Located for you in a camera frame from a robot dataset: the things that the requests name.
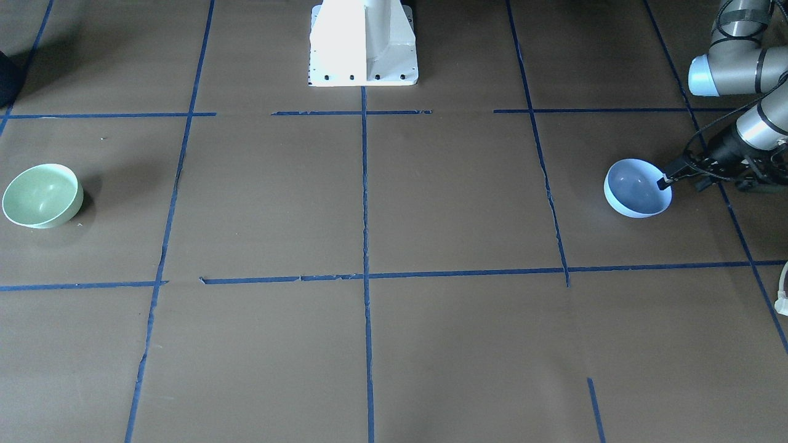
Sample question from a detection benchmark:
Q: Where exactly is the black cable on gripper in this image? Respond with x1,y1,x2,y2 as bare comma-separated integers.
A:
682,80,788,179

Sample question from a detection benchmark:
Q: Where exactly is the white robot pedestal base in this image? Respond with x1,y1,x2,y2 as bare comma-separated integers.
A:
308,1,419,87

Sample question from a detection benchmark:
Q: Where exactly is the white plug at edge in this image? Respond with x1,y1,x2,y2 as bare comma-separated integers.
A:
773,261,788,316

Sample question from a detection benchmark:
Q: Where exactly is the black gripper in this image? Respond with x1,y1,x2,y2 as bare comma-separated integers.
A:
657,127,787,193

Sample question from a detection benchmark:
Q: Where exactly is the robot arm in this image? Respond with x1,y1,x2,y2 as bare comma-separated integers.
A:
657,1,787,193

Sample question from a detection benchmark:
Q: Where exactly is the green bowl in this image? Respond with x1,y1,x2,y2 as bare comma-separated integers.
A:
2,163,84,229

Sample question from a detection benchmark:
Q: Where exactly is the blue bowl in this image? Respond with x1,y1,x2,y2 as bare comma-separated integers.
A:
603,159,673,218

